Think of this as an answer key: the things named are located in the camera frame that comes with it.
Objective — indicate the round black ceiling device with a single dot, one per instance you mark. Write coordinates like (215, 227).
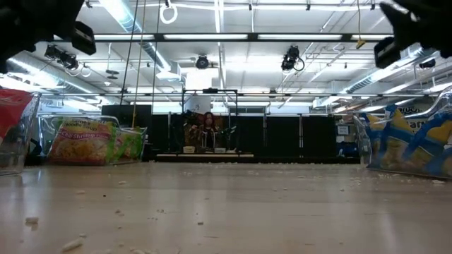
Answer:
(202, 62)

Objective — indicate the green lime shrimp ramen packet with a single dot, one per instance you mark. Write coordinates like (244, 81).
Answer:
(129, 146)
(83, 148)

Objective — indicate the small white container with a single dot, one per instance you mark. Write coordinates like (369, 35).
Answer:
(189, 149)

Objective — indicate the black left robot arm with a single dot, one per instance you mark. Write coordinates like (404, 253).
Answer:
(14, 28)

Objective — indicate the white LED light strip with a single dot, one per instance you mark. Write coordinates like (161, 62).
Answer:
(370, 36)
(205, 36)
(300, 36)
(123, 36)

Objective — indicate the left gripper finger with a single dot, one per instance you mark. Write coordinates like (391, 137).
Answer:
(58, 17)

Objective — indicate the large silver ceiling duct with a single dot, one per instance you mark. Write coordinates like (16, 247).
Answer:
(53, 83)

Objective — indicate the silver ventilation duct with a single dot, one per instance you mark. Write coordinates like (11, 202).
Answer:
(123, 17)

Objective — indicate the white paper sign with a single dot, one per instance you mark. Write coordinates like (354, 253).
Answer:
(343, 130)

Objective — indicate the person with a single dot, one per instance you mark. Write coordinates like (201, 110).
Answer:
(208, 134)

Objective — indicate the red Maruchan ramen packet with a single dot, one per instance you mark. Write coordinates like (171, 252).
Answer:
(12, 109)

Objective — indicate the small black ceiling device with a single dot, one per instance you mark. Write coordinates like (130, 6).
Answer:
(427, 63)

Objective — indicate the clear plastic bin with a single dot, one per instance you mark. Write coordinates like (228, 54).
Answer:
(43, 137)
(21, 158)
(359, 148)

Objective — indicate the black overhead frame beam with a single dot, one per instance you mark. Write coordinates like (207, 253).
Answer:
(159, 37)

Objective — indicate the white noodle crumb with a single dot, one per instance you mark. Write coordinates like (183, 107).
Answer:
(72, 244)

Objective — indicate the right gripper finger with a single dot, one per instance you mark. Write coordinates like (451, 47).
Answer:
(423, 24)

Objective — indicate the black ceiling camera cluster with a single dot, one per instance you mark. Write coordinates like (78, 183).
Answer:
(61, 58)

